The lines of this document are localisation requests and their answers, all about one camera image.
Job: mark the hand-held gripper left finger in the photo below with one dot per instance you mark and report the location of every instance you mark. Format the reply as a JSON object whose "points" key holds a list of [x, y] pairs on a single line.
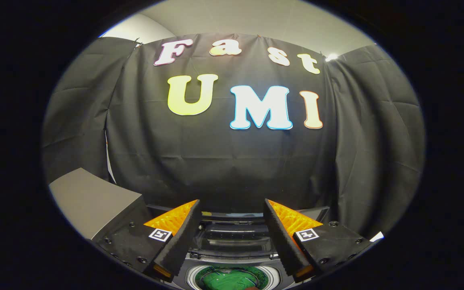
{"points": [[179, 241]]}

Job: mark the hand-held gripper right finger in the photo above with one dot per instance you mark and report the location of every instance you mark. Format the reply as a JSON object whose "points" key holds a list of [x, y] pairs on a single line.
{"points": [[282, 237]]}

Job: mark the grey washing machine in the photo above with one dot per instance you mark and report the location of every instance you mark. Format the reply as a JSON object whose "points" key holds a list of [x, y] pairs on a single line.
{"points": [[191, 278]]}

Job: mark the green polo shirt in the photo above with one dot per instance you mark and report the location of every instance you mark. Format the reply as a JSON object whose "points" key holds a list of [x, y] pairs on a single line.
{"points": [[232, 280]]}

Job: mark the black backdrop cloth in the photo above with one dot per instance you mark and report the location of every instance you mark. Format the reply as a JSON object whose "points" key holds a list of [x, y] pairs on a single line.
{"points": [[216, 169]]}

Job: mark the grey table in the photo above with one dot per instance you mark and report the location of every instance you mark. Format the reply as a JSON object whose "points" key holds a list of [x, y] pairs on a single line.
{"points": [[91, 201]]}

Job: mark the ceiling light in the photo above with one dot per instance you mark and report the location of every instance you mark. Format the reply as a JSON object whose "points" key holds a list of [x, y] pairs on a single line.
{"points": [[331, 57]]}

